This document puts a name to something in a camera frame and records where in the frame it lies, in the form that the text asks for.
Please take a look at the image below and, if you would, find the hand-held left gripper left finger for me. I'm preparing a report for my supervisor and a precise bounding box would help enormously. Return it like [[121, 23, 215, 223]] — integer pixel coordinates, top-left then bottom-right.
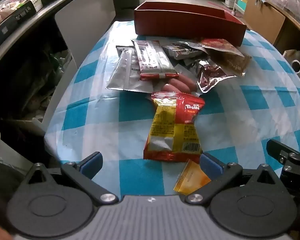
[[17, 152, 119, 205]]

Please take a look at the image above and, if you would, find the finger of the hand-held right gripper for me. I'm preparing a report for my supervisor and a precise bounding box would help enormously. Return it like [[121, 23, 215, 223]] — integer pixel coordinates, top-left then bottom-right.
[[266, 139, 300, 165]]

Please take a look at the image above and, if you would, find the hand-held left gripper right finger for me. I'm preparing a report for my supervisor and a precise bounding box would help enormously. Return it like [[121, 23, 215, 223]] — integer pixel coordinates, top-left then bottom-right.
[[185, 153, 290, 205]]

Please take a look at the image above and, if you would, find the small orange sachet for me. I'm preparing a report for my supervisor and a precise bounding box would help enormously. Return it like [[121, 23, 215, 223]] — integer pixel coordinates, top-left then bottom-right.
[[174, 159, 212, 195]]

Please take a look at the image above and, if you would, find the red yellow snack packet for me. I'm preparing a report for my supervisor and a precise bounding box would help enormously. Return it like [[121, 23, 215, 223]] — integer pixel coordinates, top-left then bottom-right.
[[143, 92, 205, 163]]

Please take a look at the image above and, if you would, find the pink sausages packet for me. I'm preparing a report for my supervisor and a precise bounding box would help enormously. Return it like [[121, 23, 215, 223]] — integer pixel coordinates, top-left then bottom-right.
[[152, 76, 199, 99]]

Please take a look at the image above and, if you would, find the dark red foil packet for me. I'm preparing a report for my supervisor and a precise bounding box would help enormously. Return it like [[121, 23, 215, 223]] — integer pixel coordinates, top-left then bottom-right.
[[195, 59, 238, 93]]

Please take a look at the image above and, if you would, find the long silver snack packet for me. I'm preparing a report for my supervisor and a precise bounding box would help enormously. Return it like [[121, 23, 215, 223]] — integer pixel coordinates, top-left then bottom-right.
[[106, 46, 154, 93]]

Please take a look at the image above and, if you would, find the clear packet of brown snack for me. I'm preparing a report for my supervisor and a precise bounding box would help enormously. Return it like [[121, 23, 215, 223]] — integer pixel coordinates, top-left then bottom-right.
[[201, 38, 252, 77]]

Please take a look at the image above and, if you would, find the brown white wafer packet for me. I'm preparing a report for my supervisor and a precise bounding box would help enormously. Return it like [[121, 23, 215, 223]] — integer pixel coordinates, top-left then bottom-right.
[[162, 41, 208, 60]]

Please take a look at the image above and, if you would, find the silver packet with red end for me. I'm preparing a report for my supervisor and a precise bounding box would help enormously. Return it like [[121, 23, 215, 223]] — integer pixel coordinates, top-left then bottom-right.
[[132, 40, 180, 81]]

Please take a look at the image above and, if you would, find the red cardboard box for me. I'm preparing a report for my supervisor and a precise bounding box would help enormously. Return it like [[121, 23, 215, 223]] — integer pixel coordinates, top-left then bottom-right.
[[134, 1, 247, 47]]

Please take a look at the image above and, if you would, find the blue white checked tablecloth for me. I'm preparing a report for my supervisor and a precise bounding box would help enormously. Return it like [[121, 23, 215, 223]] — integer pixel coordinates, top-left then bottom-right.
[[44, 20, 300, 200]]

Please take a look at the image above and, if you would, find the metal pipe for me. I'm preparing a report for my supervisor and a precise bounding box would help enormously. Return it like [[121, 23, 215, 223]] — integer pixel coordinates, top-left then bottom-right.
[[282, 50, 300, 82]]

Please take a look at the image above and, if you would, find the green plastic bag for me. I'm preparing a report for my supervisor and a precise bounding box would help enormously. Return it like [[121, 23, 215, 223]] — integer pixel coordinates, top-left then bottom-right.
[[14, 45, 73, 113]]

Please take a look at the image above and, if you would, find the wooden cabinet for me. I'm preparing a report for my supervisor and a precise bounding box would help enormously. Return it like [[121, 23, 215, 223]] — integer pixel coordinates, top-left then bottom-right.
[[244, 0, 300, 55]]

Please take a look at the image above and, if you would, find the clear bag of food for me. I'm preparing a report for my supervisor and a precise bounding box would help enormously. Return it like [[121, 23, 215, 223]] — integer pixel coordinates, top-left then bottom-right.
[[0, 1, 23, 28]]

